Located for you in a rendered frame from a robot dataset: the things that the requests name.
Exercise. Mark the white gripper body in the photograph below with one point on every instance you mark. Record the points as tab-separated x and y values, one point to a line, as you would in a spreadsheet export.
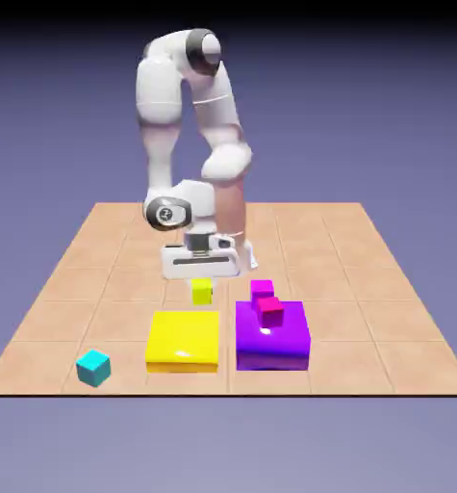
201	264

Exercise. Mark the small yellow cube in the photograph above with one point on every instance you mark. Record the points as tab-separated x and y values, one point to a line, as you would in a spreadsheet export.
201	291

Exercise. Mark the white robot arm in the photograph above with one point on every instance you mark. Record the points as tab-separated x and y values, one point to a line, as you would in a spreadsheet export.
157	92

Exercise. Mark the small magenta cube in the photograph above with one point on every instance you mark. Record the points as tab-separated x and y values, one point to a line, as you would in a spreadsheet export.
261	288

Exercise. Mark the small crimson cube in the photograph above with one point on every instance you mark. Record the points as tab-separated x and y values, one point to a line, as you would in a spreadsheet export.
271	311

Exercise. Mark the small cyan cube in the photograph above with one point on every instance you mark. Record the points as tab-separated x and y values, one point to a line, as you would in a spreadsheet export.
93	368

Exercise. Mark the large yellow box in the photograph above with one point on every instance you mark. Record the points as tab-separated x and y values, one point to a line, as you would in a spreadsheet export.
183	336

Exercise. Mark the large purple box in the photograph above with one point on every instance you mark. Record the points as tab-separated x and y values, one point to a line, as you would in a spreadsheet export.
278	341

